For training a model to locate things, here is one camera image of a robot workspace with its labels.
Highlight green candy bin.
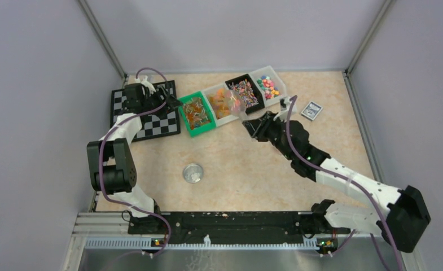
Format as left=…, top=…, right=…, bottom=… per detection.
left=179, top=91, right=216, bottom=137

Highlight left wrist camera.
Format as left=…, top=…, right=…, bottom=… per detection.
left=134, top=76, right=156, bottom=95

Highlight white cable duct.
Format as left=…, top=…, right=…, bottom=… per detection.
left=84, top=237, right=335, bottom=251

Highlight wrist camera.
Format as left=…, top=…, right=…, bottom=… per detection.
left=134, top=76, right=156, bottom=95
left=274, top=96, right=291, bottom=121

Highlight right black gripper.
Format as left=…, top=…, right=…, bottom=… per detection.
left=244, top=111, right=295, bottom=160

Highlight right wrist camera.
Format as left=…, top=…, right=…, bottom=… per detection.
left=274, top=96, right=291, bottom=121

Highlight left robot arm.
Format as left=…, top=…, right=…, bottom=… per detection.
left=87, top=78, right=181, bottom=233

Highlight black grey chessboard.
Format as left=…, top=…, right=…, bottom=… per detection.
left=109, top=89, right=181, bottom=141

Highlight clear plastic scoop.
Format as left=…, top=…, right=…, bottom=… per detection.
left=227, top=93, right=248, bottom=121

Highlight white bin colourful candies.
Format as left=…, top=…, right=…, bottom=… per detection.
left=248, top=65, right=287, bottom=108

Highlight blue playing card box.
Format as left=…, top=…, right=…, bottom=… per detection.
left=300, top=101, right=323, bottom=121

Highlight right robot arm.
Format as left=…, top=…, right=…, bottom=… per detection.
left=242, top=111, right=431, bottom=253

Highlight black candy bin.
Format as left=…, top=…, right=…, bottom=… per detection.
left=225, top=73, right=265, bottom=115

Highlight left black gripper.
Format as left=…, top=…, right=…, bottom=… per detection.
left=141, top=85, right=182, bottom=118

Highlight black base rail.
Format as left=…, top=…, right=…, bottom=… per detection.
left=128, top=211, right=351, bottom=245

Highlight white bin orange candies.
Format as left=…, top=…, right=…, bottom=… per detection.
left=201, top=83, right=239, bottom=128

